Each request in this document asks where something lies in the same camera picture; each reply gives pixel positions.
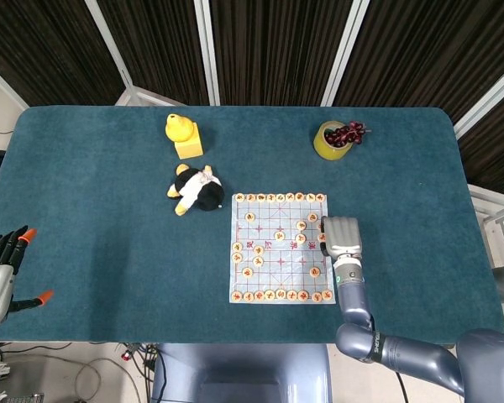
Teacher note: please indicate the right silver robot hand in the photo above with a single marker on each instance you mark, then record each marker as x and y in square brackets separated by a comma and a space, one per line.
[342, 237]

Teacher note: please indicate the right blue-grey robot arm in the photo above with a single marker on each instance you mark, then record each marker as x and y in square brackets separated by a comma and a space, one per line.
[355, 302]

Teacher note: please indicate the light blue xiangqi board sheet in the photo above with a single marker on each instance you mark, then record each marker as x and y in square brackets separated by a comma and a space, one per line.
[277, 260]

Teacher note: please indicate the yellow tape roll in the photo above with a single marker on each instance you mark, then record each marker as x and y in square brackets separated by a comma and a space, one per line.
[329, 147]

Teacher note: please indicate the dark red grape bunch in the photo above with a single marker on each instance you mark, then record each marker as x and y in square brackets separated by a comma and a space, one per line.
[348, 132]

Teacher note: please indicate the teal felt table mat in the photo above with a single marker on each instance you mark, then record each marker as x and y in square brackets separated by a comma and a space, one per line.
[109, 252]

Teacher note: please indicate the black white plush toy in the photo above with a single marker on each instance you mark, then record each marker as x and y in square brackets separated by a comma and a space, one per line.
[201, 191]

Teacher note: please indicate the white metal rack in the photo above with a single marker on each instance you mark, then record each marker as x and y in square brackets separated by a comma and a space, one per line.
[495, 218]

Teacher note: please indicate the blue-grey robot torso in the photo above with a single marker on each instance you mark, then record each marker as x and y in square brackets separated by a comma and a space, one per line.
[239, 373]

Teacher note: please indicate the yellow cube block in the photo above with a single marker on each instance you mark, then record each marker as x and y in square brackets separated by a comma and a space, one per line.
[189, 144]

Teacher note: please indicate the white partition frame post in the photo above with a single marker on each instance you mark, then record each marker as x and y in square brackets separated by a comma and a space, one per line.
[4, 84]
[344, 50]
[109, 42]
[483, 105]
[206, 50]

